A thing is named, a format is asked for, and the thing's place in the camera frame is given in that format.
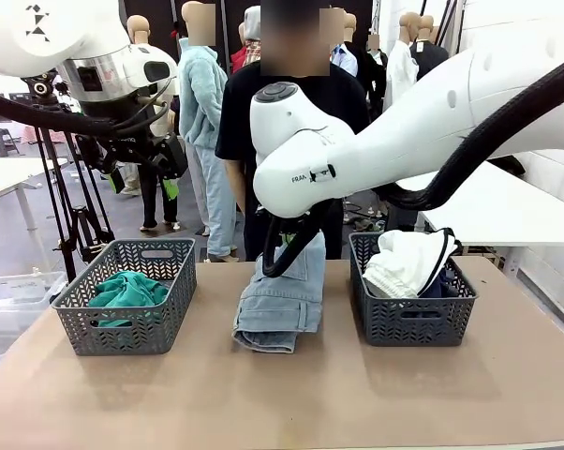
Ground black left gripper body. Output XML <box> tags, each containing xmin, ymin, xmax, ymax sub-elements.
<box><xmin>78</xmin><ymin>100</ymin><xmax>171</xmax><ymax>173</ymax></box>

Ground light blue denim shorts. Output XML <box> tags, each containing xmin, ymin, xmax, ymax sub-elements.
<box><xmin>232</xmin><ymin>232</ymin><xmax>328</xmax><ymax>355</ymax></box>

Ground teal knit top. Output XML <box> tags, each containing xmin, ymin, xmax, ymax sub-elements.
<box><xmin>87</xmin><ymin>270</ymin><xmax>171</xmax><ymax>329</ymax></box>

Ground white shorts black trim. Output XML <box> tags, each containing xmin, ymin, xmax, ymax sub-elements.
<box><xmin>362</xmin><ymin>228</ymin><xmax>462</xmax><ymax>300</ymax></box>

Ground person's right forearm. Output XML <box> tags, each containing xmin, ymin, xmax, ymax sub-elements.
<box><xmin>223</xmin><ymin>157</ymin><xmax>249</xmax><ymax>215</ymax></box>

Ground black tripod stand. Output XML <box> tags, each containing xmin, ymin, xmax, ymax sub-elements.
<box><xmin>31</xmin><ymin>126</ymin><xmax>117</xmax><ymax>282</ymax></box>

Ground mannequin in light blue fleece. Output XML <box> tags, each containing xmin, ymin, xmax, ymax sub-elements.
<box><xmin>177</xmin><ymin>0</ymin><xmax>239</xmax><ymax>262</ymax></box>

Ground mannequin in cream shirt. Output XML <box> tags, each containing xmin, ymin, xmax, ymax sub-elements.
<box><xmin>125</xmin><ymin>13</ymin><xmax>183</xmax><ymax>233</ymax></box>

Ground person in black T-shirt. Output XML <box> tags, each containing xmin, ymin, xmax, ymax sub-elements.
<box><xmin>215</xmin><ymin>0</ymin><xmax>372</xmax><ymax>262</ymax></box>

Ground white table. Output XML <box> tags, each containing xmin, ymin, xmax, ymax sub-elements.
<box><xmin>0</xmin><ymin>157</ymin><xmax>70</xmax><ymax>273</ymax></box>
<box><xmin>420</xmin><ymin>158</ymin><xmax>564</xmax><ymax>278</ymax></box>

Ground grey stool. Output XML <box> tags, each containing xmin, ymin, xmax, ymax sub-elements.
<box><xmin>0</xmin><ymin>127</ymin><xmax>22</xmax><ymax>158</ymax></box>

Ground grey plastic lattice basket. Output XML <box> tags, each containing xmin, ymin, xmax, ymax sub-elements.
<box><xmin>51</xmin><ymin>237</ymin><xmax>198</xmax><ymax>356</ymax></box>
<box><xmin>349</xmin><ymin>232</ymin><xmax>479</xmax><ymax>348</ymax></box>

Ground mannequin grey hood red plaid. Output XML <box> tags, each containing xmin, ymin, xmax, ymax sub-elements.
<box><xmin>230</xmin><ymin>5</ymin><xmax>264</xmax><ymax>74</ymax></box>

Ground clear plastic storage box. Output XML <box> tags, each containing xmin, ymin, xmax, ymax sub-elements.
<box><xmin>0</xmin><ymin>270</ymin><xmax>68</xmax><ymax>332</ymax></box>

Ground mannequin in blue shirt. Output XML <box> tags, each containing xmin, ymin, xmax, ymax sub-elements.
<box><xmin>328</xmin><ymin>7</ymin><xmax>359</xmax><ymax>79</ymax></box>

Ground mannequin in black clothes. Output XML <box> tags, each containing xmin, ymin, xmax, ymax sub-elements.
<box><xmin>345</xmin><ymin>13</ymin><xmax>389</xmax><ymax>113</ymax></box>

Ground mannequin in white coat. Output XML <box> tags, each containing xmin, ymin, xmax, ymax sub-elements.
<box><xmin>383</xmin><ymin>12</ymin><xmax>420</xmax><ymax>110</ymax></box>

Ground mannequin black top white tag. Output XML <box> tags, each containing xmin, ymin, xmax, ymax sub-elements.
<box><xmin>413</xmin><ymin>14</ymin><xmax>452</xmax><ymax>82</ymax></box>

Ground black rack poles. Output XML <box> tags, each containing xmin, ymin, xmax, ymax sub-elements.
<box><xmin>435</xmin><ymin>0</ymin><xmax>467</xmax><ymax>53</ymax></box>

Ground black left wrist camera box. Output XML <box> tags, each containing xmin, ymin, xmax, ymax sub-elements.
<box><xmin>159</xmin><ymin>134</ymin><xmax>190</xmax><ymax>180</ymax></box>

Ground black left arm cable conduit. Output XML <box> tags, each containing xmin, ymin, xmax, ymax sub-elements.
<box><xmin>0</xmin><ymin>86</ymin><xmax>124</xmax><ymax>137</ymax></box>

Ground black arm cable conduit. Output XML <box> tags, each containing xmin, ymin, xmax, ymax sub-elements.
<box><xmin>261</xmin><ymin>51</ymin><xmax>564</xmax><ymax>278</ymax></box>
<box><xmin>0</xmin><ymin>86</ymin><xmax>124</xmax><ymax>137</ymax></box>

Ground black camera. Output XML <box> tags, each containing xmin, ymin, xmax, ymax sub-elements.
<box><xmin>22</xmin><ymin>69</ymin><xmax>62</xmax><ymax>102</ymax></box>

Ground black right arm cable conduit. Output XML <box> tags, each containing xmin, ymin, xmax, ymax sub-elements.
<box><xmin>261</xmin><ymin>51</ymin><xmax>564</xmax><ymax>278</ymax></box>

